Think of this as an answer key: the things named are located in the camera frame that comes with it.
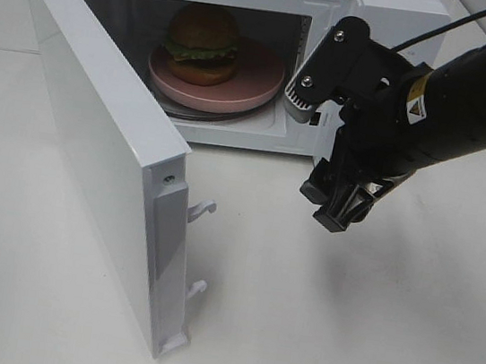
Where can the glass microwave turntable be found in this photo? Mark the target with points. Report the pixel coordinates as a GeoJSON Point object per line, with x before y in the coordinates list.
{"type": "Point", "coordinates": [176, 110]}

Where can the burger with lettuce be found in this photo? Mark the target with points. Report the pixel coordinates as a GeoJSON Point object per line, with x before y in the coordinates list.
{"type": "Point", "coordinates": [202, 43]}

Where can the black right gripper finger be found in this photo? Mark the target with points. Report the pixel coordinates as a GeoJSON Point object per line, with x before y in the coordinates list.
{"type": "Point", "coordinates": [344, 194]}
{"type": "Point", "coordinates": [326, 68]}

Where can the pink plate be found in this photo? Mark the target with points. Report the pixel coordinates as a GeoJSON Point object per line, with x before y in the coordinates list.
{"type": "Point", "coordinates": [258, 78]}

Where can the white microwave oven body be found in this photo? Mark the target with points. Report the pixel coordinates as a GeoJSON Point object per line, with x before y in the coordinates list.
{"type": "Point", "coordinates": [291, 28]}

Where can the white microwave door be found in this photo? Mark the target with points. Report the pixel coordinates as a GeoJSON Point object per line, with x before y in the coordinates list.
{"type": "Point", "coordinates": [129, 161]}

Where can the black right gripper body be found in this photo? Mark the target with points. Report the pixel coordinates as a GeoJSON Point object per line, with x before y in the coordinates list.
{"type": "Point", "coordinates": [371, 83]}

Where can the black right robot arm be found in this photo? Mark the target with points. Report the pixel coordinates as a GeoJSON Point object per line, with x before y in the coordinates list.
{"type": "Point", "coordinates": [445, 114]}

